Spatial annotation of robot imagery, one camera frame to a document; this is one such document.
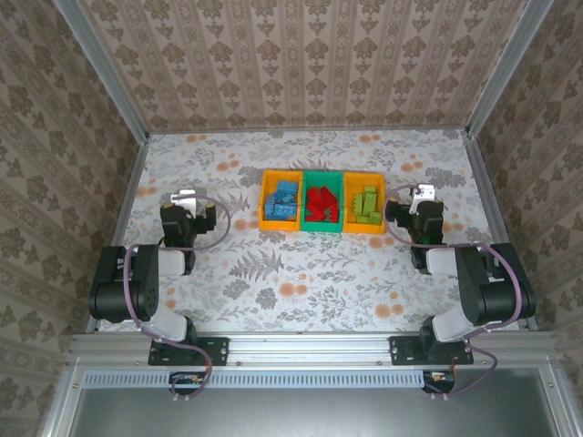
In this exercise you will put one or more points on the floral patterned tablecloth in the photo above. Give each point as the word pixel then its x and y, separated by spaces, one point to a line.
pixel 296 273

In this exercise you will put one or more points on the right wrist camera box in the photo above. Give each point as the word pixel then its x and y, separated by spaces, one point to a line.
pixel 422 193

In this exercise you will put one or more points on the aluminium lower frame bar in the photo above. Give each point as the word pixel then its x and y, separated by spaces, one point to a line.
pixel 553 405
pixel 64 405

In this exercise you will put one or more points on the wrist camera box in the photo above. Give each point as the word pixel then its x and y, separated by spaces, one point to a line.
pixel 422 193
pixel 182 198

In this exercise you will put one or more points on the aluminium corner frame post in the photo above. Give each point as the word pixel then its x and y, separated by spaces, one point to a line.
pixel 105 68
pixel 505 68

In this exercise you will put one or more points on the aluminium mounting rail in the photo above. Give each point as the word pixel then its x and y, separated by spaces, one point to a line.
pixel 309 348

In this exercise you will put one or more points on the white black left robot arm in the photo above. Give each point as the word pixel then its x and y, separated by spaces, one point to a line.
pixel 127 282

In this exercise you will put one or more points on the green plastic bin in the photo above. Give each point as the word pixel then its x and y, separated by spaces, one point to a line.
pixel 321 227

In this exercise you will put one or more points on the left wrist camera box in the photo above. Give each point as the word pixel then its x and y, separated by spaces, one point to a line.
pixel 182 198

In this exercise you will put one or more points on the grey metal panel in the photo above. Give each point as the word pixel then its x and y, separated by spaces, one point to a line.
pixel 319 414

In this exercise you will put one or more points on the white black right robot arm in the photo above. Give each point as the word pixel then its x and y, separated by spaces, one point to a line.
pixel 492 282

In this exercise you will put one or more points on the yellow plastic bin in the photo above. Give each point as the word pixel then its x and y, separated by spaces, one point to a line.
pixel 278 226
pixel 364 228

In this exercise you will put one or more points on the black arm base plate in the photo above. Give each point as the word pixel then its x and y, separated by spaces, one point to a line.
pixel 403 350
pixel 218 350

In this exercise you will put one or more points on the aluminium side rail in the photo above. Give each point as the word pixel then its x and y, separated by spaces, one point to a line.
pixel 491 205
pixel 134 182

